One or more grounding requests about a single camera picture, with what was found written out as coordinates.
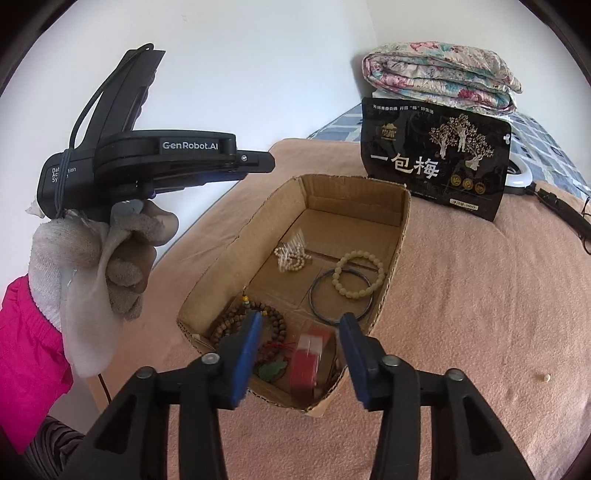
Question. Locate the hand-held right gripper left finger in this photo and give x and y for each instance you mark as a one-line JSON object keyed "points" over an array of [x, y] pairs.
{"points": [[247, 355]]}

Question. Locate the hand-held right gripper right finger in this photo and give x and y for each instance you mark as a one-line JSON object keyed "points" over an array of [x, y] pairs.
{"points": [[355, 364]]}

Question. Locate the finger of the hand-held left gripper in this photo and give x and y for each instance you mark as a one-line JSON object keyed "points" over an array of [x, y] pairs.
{"points": [[254, 162]]}

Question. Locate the dark blue bangle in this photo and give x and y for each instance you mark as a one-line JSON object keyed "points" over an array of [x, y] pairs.
{"points": [[312, 295]]}

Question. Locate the brown cardboard box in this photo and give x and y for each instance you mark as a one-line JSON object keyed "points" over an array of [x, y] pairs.
{"points": [[351, 210]]}

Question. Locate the person's left forearm pink sleeve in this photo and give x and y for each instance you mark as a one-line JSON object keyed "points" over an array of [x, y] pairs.
{"points": [[27, 360]]}

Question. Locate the person's left hand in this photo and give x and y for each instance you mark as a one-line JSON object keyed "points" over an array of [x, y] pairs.
{"points": [[83, 249]]}

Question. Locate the pink fleece blanket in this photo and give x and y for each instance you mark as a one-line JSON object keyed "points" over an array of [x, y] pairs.
{"points": [[461, 300]]}

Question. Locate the black snack bag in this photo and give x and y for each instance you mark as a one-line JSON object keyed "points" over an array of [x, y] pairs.
{"points": [[415, 170]]}

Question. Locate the folded floral quilt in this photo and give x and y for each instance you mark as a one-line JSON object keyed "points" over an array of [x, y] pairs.
{"points": [[438, 69]]}

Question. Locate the dark patterned pants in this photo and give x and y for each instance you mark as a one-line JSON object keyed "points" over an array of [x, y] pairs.
{"points": [[51, 443]]}

